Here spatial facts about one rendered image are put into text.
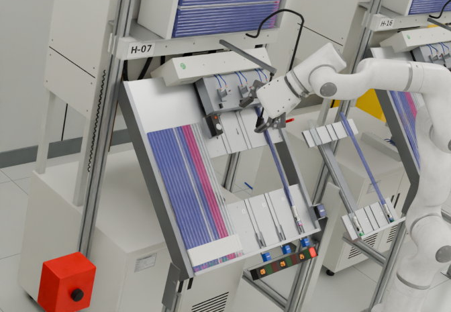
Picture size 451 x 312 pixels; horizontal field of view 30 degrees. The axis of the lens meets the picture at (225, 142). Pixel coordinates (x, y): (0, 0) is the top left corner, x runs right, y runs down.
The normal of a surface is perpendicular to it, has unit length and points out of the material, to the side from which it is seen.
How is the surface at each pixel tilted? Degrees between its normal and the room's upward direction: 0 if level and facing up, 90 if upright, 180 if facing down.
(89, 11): 90
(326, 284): 0
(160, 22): 90
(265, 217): 45
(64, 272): 0
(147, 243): 0
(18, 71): 90
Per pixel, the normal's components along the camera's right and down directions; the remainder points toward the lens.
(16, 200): 0.21, -0.88
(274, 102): -0.45, -0.05
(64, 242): -0.71, 0.16
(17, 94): 0.67, 0.44
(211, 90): 0.62, -0.32
